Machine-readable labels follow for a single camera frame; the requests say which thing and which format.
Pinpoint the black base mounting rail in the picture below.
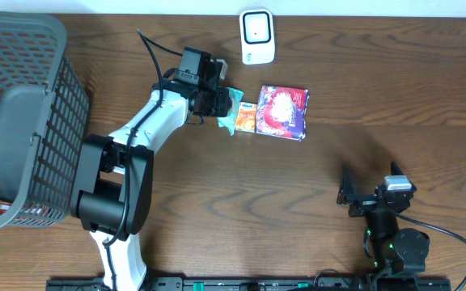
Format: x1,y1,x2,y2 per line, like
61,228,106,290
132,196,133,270
45,275,453,291

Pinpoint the teal snack wrapper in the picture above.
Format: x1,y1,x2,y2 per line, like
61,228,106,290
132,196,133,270
217,87,244,136

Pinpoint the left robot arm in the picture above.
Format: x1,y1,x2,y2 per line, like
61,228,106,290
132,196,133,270
70,47,232,290

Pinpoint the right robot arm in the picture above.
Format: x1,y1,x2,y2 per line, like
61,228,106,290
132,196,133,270
337,162,430,290

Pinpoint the purple red snack packet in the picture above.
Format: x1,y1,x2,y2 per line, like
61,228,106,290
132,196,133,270
256,85,309,141

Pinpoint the white barcode scanner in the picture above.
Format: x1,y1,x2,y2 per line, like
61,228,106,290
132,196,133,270
239,9,276,65

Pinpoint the grey plastic mesh basket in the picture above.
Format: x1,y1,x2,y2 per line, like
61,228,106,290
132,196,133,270
0,12,90,229

